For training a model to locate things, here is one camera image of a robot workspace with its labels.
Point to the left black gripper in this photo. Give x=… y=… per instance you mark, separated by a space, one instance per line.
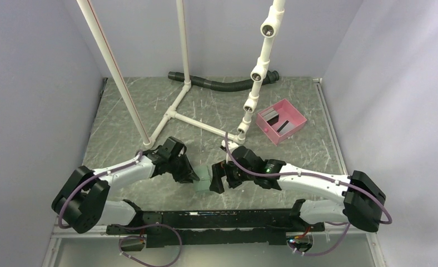
x=187 y=175

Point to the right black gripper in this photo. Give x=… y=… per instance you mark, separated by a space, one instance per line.
x=219 y=170

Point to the pink plastic card tray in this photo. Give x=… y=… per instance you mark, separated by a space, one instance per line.
x=288 y=112

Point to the grey card stack in tray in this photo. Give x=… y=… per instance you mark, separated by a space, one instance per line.
x=270 y=116

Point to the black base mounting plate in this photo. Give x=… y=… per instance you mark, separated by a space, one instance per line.
x=210 y=227

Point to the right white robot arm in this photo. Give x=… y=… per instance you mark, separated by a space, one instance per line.
x=353 y=199

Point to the black striped card in tray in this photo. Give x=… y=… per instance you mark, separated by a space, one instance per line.
x=285 y=127

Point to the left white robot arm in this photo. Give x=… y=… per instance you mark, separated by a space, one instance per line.
x=82 y=202

